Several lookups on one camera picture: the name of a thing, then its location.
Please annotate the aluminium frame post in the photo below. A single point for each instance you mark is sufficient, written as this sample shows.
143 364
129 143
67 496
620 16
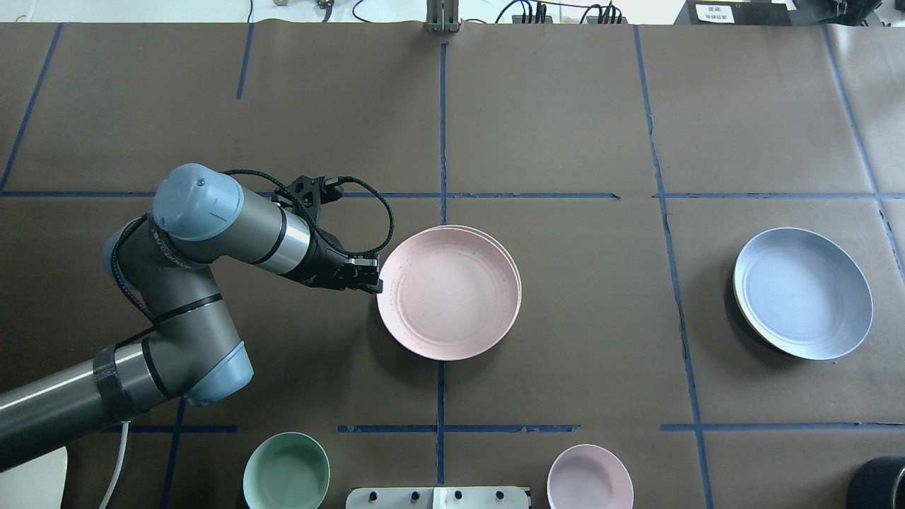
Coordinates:
442 16

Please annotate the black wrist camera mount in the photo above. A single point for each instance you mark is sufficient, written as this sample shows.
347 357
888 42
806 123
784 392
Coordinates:
309 193

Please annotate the dark blue pot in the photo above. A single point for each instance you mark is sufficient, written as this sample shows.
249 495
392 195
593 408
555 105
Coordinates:
879 483

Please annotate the black box with label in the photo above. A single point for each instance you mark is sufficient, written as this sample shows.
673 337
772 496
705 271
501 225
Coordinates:
733 13

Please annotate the green bowl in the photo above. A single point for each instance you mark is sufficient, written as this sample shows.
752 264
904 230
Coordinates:
289 470

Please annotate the pink plate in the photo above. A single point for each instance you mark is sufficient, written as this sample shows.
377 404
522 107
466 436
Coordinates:
411 308

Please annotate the blue plate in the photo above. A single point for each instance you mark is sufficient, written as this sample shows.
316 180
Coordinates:
803 294

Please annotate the pink bowl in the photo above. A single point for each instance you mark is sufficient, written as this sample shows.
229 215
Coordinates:
588 476

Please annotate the cream white plate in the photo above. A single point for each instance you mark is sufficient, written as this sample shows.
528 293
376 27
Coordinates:
505 247

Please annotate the black power strip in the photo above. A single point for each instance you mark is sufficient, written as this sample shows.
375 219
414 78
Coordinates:
605 13

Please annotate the cream white toaster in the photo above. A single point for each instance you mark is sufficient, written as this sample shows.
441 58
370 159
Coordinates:
39 483

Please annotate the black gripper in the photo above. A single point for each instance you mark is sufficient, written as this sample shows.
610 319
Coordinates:
324 266

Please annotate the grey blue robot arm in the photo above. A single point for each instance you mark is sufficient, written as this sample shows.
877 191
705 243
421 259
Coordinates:
162 262

